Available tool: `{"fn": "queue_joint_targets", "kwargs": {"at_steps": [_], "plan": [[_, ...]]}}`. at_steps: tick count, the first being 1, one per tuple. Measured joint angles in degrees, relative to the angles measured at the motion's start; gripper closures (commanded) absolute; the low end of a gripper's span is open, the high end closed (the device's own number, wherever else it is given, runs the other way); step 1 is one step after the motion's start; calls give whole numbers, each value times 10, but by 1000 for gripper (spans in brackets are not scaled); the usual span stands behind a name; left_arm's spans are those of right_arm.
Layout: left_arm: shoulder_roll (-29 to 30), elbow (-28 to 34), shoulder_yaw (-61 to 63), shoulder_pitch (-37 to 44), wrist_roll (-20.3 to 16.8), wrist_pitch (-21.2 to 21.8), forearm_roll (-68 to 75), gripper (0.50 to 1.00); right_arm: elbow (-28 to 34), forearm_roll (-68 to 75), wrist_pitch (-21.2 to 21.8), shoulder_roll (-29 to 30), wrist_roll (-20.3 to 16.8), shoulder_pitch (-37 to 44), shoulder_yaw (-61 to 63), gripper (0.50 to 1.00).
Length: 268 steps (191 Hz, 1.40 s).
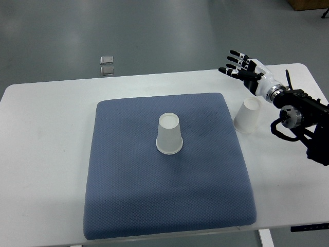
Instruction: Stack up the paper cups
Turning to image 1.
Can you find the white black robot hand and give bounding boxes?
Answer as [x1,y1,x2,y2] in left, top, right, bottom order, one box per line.
[218,50,284,103]

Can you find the white paper cup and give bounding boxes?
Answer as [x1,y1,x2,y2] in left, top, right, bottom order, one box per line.
[156,113,183,155]
[233,97,262,134]

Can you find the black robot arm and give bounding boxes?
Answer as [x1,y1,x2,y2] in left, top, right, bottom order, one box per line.
[270,70,328,166]

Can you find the brown cardboard box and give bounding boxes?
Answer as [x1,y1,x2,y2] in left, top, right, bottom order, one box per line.
[287,0,328,11]

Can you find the black tripod leg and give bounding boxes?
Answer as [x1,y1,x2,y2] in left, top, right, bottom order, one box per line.
[321,8,329,19]

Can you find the upper metal floor plate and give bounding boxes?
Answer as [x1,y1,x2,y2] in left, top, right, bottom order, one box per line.
[100,55,114,65]

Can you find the metal floor plate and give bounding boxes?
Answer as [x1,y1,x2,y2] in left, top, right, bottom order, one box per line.
[100,65,114,76]
[100,55,114,65]

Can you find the lower metal floor plate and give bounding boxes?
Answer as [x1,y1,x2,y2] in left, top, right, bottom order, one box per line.
[100,65,114,76]

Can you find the black table control panel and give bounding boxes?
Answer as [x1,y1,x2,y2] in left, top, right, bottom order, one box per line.
[290,223,329,232]

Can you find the white table leg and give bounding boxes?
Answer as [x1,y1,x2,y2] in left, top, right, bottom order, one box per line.
[258,229,275,247]

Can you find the blue fabric cushion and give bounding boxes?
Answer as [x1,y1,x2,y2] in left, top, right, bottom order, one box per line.
[83,93,257,240]

